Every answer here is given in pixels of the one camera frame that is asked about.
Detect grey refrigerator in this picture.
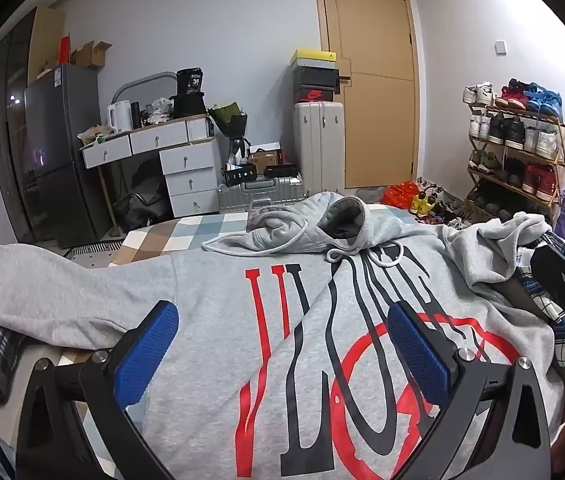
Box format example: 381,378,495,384
22,64,113,248

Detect shoe rack with shoes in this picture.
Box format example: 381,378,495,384
462,78,565,221

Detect wooden door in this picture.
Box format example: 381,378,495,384
312,0,420,191

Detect red black shoe box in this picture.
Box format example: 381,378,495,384
292,85,338,105

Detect silver ribbed suitcase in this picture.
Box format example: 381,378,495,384
217,175,308,216

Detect black duffel bag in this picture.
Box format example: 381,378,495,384
112,190,170,231

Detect white desk with drawers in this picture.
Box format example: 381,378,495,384
81,115,223,218

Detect dark glass door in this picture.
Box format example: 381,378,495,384
0,10,36,243

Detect pile of loose shoes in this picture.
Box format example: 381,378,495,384
415,177,478,231

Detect blue plaid shirt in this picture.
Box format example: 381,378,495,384
515,225,565,372

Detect small black box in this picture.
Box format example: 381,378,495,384
225,164,258,186

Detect white electric kettle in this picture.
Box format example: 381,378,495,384
107,101,132,133

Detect white paper stack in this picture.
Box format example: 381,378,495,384
186,116,213,142

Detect orange plastic bag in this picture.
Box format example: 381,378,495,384
381,182,420,208

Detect striped floor mat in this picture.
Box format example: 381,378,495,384
65,241,123,261

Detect wooden shoe rack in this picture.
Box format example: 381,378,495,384
465,102,565,221

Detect grey arched frame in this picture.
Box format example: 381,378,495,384
112,71,178,106

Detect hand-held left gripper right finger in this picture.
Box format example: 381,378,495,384
386,301,553,480

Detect brown blue checked bed blanket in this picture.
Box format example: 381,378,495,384
110,206,413,267

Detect grey printed hoodie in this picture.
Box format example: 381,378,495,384
0,191,565,480

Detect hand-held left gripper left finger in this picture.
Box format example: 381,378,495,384
15,300,180,480

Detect open cardboard box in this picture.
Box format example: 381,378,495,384
70,40,113,68

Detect yellow shoe box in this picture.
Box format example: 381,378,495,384
289,49,337,68

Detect white upright suitcase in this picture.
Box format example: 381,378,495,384
292,101,345,196

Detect brown box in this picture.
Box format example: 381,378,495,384
248,142,283,173

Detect yellow sneakers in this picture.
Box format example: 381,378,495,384
409,191,438,218

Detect dark wrapped flower bouquet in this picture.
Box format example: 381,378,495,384
207,101,249,161

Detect tall flat cardboard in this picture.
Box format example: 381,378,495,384
27,6,66,86

